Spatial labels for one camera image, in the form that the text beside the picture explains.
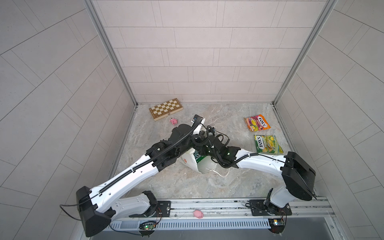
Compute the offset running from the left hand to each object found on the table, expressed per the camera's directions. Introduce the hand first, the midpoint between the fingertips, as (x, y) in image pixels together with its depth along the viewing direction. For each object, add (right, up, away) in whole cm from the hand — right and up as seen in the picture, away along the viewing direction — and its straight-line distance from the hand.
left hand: (208, 131), depth 67 cm
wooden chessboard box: (-29, +12, +41) cm, 52 cm away
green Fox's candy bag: (+38, -10, +24) cm, 46 cm away
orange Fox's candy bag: (+36, +2, +35) cm, 50 cm away
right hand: (-5, -10, +14) cm, 18 cm away
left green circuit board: (-27, -41, -2) cm, 49 cm away
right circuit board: (+32, -43, +1) cm, 54 cm away
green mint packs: (-5, -15, +13) cm, 21 cm away
